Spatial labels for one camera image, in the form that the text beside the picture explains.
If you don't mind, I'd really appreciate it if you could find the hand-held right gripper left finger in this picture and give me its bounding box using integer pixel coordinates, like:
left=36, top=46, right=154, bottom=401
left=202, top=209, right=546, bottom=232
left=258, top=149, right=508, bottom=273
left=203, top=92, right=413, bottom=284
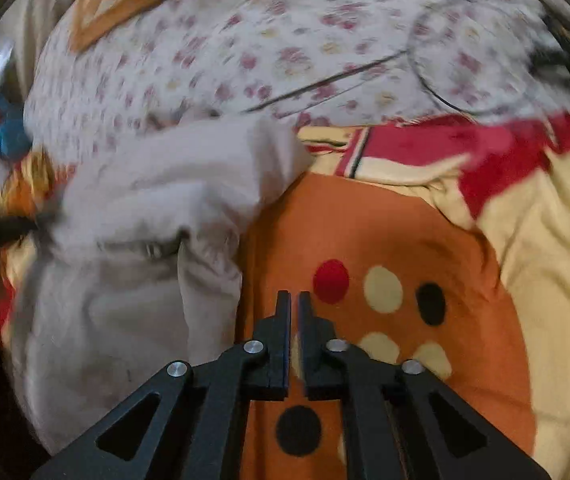
left=30, top=290, right=292, bottom=480

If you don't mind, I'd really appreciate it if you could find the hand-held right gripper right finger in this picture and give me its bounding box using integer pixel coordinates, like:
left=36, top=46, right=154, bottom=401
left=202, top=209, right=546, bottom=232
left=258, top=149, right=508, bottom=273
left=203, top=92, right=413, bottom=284
left=298, top=290, right=551, bottom=480

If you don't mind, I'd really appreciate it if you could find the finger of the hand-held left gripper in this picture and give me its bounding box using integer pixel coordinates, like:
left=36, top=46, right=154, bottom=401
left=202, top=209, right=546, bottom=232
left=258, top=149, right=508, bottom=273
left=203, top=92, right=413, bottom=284
left=0, top=207, right=63, bottom=247

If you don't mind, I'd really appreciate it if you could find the grey hoodie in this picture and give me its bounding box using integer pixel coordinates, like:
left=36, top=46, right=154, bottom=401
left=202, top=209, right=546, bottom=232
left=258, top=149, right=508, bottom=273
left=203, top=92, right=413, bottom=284
left=2, top=115, right=313, bottom=453

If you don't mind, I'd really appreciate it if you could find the blue plastic bag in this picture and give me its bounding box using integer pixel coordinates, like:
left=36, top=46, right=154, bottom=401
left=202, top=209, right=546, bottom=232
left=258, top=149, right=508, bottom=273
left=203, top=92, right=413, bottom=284
left=0, top=100, right=33, bottom=158

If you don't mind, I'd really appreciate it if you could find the orange red yellow printed blanket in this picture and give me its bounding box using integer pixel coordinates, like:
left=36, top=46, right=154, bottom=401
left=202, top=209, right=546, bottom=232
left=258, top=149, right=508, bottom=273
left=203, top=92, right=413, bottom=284
left=0, top=112, right=570, bottom=480

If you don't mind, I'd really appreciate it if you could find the beige curtain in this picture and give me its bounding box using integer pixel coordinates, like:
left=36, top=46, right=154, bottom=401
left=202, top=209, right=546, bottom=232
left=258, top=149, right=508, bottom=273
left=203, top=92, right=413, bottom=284
left=0, top=0, right=80, bottom=101

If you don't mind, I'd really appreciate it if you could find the orange checked pillow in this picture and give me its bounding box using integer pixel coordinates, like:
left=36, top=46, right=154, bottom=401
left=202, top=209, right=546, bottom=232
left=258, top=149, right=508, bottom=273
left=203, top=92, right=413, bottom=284
left=69, top=0, right=197, bottom=53

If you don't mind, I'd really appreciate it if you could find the floral bed sheet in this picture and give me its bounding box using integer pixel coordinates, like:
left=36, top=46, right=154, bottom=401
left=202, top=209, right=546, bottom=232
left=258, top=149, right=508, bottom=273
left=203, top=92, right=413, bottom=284
left=24, top=0, right=570, bottom=161

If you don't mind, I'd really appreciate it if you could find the thin black cable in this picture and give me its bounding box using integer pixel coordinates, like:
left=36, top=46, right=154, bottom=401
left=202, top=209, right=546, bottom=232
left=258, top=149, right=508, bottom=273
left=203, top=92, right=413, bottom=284
left=240, top=0, right=570, bottom=116

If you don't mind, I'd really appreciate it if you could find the black cable plug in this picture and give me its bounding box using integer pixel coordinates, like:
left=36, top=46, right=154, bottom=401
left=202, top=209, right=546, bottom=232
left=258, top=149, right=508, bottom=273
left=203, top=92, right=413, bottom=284
left=528, top=40, right=570, bottom=88

